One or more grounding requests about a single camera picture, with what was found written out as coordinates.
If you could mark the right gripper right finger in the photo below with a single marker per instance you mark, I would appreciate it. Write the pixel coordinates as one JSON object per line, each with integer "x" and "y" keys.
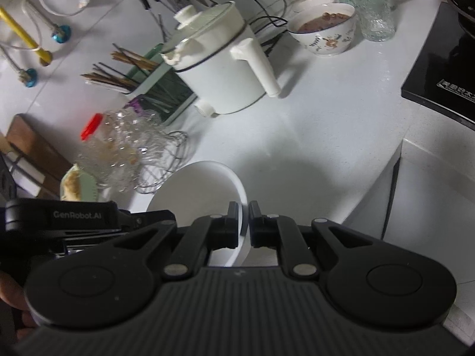
{"x": 372, "y": 283}

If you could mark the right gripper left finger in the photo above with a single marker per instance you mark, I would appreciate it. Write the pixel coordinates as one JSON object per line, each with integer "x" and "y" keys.
{"x": 113, "y": 282}

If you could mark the small white bowl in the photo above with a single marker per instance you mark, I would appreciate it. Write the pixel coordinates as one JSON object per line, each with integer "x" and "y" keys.
{"x": 205, "y": 188}

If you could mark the person's hand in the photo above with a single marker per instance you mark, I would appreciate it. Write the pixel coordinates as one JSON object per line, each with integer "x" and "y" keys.
{"x": 12, "y": 294}

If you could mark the dry noodle bundle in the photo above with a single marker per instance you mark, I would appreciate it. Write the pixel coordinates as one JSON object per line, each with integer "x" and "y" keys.
{"x": 70, "y": 187}

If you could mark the green strainer basket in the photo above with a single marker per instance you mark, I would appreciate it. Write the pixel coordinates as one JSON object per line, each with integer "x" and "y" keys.
{"x": 89, "y": 191}

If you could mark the wooden cutting board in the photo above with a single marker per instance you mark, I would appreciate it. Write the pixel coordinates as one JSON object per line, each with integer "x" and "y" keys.
{"x": 33, "y": 155}

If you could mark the red lid glass jar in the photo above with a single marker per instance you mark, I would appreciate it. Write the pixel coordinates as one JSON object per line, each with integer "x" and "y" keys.
{"x": 106, "y": 154}

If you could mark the green utensil holder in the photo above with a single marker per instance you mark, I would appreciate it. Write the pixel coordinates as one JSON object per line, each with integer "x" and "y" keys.
{"x": 151, "y": 84}

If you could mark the black induction cooktop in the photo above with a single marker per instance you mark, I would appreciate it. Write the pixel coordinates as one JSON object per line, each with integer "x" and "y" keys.
{"x": 442, "y": 77}

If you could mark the white electric cooking pot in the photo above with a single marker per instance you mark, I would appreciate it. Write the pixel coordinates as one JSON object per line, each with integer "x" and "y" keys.
{"x": 218, "y": 56}

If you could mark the patterned bowl with food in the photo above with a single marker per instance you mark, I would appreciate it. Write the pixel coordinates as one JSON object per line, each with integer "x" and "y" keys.
{"x": 326, "y": 29}

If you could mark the textured glass tumbler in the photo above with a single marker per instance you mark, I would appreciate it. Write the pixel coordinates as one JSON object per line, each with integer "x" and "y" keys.
{"x": 375, "y": 19}

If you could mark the wire glass cup rack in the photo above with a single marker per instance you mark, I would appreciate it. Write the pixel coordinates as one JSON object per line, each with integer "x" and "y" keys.
{"x": 144, "y": 153}

